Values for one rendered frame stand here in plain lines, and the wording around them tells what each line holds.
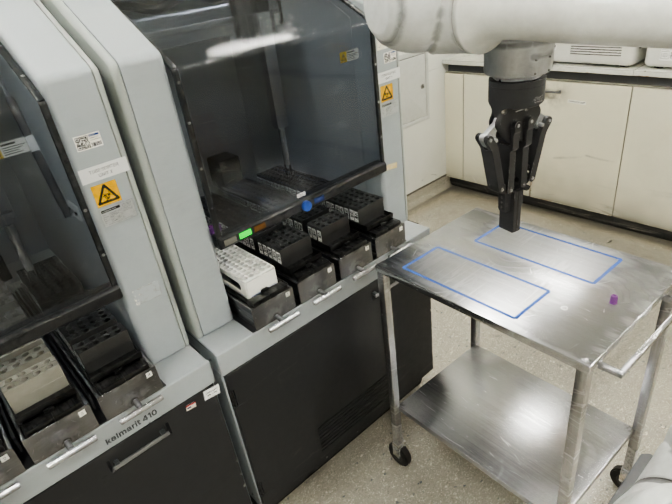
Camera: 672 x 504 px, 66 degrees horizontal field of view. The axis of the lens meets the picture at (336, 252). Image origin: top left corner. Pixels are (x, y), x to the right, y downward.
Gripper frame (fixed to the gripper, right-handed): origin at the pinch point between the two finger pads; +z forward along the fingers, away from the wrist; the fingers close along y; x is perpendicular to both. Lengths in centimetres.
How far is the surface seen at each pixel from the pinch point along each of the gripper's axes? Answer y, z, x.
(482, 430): 22, 91, 27
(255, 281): -27, 34, 61
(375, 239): 14, 39, 67
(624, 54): 197, 23, 118
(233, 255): -27, 33, 76
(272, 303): -24, 40, 58
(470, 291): 16.1, 37.2, 26.6
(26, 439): -84, 39, 44
